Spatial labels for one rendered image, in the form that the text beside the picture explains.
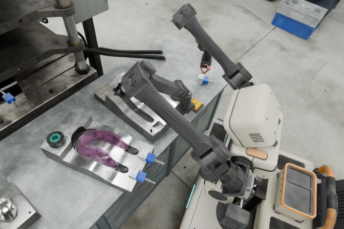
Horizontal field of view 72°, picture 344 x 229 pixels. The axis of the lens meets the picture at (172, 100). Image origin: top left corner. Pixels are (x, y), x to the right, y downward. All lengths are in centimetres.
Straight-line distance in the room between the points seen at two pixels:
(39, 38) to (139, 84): 114
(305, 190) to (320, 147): 150
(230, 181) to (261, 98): 30
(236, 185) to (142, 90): 45
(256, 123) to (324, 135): 216
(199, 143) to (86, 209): 69
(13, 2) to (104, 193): 112
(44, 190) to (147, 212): 94
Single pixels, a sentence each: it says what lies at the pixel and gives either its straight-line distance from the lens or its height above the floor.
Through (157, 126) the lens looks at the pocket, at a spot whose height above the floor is 86.
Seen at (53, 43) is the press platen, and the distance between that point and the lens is 167.
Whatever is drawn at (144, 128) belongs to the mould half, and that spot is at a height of 89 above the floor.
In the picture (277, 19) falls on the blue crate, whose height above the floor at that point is 11.
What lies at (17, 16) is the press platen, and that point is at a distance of 148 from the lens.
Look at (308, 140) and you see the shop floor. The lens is 280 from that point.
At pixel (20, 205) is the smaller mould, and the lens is 129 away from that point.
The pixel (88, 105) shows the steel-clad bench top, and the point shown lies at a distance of 156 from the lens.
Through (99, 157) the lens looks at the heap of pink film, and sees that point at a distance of 121.
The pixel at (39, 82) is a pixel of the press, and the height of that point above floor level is 78.
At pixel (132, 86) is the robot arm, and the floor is 147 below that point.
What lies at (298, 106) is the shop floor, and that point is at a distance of 305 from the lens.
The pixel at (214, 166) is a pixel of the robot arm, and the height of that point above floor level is 124.
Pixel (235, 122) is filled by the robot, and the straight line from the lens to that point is 84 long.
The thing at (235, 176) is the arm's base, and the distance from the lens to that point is 86.
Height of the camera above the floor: 198
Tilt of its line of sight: 50 degrees down
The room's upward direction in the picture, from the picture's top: 7 degrees clockwise
